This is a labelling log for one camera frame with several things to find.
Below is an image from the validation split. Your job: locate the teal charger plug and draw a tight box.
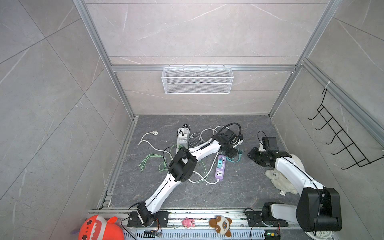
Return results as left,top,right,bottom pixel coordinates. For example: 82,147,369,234
217,159,225,169

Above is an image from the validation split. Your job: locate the purple power strip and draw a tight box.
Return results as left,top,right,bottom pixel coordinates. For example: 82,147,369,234
215,155,227,181

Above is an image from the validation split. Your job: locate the white pastel power strip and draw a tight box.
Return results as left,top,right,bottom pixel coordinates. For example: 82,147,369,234
177,127,190,149

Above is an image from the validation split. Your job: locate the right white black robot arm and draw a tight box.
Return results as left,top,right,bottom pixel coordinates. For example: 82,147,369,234
248,136,343,233

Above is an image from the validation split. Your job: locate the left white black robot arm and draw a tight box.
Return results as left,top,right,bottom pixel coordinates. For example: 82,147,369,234
135,122,244,227

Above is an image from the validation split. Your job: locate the white plush dog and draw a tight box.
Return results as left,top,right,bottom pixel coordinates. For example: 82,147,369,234
265,155,310,195

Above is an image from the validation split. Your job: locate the brown white plush toy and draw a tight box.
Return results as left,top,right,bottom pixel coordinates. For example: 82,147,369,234
209,216,233,237

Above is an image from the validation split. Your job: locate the small pink plush toy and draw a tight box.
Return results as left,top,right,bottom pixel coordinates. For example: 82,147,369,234
182,218,196,229

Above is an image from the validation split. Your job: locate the white analog clock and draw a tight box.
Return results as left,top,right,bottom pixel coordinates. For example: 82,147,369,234
305,231,333,240

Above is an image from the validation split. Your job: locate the red monster plush toy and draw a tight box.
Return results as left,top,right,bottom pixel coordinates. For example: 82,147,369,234
78,215,125,240

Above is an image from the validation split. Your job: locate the white coiled power cord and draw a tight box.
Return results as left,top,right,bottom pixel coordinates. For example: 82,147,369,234
188,125,226,185

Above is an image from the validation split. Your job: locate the green charger cable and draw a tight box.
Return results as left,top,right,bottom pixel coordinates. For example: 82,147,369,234
137,145,181,173

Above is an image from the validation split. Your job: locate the white wire mesh basket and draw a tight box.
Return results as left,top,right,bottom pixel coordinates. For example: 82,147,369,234
162,67,234,95

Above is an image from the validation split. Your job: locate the black wall hook rack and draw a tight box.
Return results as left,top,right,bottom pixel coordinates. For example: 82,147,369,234
308,89,384,170

